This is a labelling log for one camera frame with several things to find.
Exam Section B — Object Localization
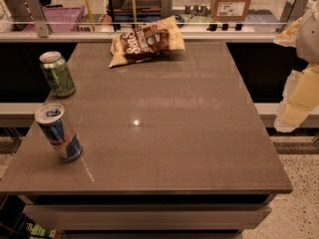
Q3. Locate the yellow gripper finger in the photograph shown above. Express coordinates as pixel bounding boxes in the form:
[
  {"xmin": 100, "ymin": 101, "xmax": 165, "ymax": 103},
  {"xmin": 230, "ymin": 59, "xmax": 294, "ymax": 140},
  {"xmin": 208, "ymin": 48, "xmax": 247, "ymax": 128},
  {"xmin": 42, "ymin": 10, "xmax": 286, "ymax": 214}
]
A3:
[
  {"xmin": 273, "ymin": 18, "xmax": 302, "ymax": 48},
  {"xmin": 274, "ymin": 63, "xmax": 319, "ymax": 132}
]

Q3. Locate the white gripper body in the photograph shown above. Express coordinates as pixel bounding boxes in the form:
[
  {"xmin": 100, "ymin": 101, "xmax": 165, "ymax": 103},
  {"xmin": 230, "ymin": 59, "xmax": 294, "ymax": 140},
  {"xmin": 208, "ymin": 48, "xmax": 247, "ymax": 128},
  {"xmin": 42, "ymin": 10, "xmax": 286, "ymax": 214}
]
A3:
[{"xmin": 296, "ymin": 0, "xmax": 319, "ymax": 63}]

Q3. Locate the blue silver redbull can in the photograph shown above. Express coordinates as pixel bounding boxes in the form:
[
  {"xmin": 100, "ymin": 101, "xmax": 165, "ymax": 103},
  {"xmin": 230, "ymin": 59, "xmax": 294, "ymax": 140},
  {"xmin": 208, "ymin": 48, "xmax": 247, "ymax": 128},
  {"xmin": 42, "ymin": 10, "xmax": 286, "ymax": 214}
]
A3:
[{"xmin": 35, "ymin": 103, "xmax": 83, "ymax": 162}]

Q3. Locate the brown chip bag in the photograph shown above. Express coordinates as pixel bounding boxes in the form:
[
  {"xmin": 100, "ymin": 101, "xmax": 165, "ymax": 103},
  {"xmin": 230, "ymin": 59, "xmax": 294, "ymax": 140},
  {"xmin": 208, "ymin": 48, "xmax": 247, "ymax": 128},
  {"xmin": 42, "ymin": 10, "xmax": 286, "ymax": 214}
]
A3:
[{"xmin": 109, "ymin": 17, "xmax": 185, "ymax": 68}]

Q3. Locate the green soda can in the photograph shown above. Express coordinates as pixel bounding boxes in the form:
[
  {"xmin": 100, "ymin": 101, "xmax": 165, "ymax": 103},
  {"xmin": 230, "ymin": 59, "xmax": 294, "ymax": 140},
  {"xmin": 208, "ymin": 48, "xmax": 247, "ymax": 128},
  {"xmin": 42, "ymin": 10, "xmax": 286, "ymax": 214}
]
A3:
[{"xmin": 39, "ymin": 51, "xmax": 75, "ymax": 98}]

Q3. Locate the cardboard box with label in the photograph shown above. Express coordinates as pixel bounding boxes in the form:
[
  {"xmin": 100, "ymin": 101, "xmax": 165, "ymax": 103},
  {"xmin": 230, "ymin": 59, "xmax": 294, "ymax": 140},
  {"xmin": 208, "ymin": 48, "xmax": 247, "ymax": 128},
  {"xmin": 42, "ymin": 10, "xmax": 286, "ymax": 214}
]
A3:
[{"xmin": 210, "ymin": 0, "xmax": 251, "ymax": 21}]

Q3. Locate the grey table drawer front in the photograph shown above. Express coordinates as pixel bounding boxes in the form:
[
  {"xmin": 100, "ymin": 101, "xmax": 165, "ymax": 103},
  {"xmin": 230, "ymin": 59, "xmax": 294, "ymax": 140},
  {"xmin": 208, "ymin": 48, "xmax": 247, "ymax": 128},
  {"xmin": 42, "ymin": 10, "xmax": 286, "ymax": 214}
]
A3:
[{"xmin": 24, "ymin": 205, "xmax": 271, "ymax": 231}]

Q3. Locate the yellow pole right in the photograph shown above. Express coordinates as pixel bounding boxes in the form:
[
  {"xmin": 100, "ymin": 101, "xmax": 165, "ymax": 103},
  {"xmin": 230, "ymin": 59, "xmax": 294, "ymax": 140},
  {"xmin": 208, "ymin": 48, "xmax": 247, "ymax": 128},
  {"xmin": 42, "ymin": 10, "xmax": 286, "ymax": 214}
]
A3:
[{"xmin": 132, "ymin": 0, "xmax": 138, "ymax": 29}]

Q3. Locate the yellow pole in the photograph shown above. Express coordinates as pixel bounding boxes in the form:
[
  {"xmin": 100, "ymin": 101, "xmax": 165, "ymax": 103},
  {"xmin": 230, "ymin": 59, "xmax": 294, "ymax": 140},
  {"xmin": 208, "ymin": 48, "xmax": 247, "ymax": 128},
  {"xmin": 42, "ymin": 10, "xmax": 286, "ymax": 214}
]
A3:
[
  {"xmin": 84, "ymin": 0, "xmax": 96, "ymax": 32},
  {"xmin": 132, "ymin": 0, "xmax": 138, "ymax": 29}
]

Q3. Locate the yellow pole left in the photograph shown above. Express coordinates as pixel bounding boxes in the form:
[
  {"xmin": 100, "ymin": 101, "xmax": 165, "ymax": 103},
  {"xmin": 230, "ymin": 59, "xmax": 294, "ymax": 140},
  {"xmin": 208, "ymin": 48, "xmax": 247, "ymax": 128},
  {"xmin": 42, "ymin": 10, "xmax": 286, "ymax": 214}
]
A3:
[{"xmin": 84, "ymin": 0, "xmax": 96, "ymax": 32}]

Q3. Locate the purple plastic crate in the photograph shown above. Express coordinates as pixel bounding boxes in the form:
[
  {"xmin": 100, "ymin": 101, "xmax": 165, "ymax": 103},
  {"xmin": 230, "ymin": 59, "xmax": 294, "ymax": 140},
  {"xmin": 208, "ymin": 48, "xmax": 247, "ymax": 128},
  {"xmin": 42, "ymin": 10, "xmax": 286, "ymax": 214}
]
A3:
[{"xmin": 22, "ymin": 5, "xmax": 86, "ymax": 33}]

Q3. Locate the green packet under table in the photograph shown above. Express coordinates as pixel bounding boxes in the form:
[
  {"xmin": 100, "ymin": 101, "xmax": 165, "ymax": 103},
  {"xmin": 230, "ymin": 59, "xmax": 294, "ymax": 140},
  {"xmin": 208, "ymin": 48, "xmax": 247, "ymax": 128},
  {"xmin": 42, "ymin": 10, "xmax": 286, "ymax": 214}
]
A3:
[{"xmin": 18, "ymin": 214, "xmax": 59, "ymax": 239}]

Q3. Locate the right metal railing bracket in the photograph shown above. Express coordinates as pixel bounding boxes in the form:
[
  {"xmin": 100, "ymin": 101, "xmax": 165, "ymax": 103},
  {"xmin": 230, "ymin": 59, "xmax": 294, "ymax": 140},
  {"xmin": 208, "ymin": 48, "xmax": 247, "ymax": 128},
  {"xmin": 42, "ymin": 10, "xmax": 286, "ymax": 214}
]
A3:
[{"xmin": 280, "ymin": 0, "xmax": 315, "ymax": 31}]

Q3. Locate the metal railing bracket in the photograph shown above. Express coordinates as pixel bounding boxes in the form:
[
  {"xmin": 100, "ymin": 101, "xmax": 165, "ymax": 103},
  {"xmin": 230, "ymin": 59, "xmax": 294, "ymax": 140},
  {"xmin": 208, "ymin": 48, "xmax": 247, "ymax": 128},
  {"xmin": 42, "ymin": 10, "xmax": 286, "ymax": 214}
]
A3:
[
  {"xmin": 25, "ymin": 0, "xmax": 51, "ymax": 38},
  {"xmin": 280, "ymin": 0, "xmax": 315, "ymax": 31},
  {"xmin": 160, "ymin": 0, "xmax": 172, "ymax": 18}
]

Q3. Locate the middle metal railing bracket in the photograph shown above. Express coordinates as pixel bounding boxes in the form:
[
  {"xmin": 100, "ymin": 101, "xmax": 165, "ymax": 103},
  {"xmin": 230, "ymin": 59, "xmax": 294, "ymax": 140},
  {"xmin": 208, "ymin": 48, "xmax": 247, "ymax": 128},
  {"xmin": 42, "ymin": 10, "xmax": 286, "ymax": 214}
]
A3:
[{"xmin": 160, "ymin": 0, "xmax": 172, "ymax": 18}]

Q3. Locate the left metal railing bracket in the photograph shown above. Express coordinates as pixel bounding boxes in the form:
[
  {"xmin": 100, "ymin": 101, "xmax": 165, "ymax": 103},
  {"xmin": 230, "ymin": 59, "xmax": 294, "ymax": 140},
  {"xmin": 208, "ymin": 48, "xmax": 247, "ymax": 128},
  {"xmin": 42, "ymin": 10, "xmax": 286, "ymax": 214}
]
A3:
[{"xmin": 25, "ymin": 0, "xmax": 51, "ymax": 38}]

